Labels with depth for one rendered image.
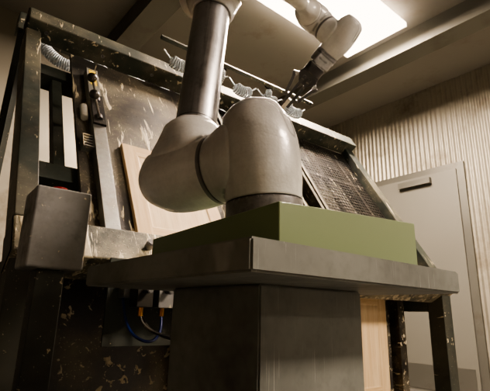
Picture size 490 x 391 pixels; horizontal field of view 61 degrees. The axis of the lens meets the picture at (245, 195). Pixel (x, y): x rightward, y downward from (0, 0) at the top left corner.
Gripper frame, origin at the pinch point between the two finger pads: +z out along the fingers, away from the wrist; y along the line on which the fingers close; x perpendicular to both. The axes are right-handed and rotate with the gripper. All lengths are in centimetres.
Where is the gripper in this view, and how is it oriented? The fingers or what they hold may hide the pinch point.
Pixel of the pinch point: (284, 105)
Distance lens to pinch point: 176.4
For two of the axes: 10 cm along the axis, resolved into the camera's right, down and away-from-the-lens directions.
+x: 1.9, -3.6, 9.1
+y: 7.7, 6.3, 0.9
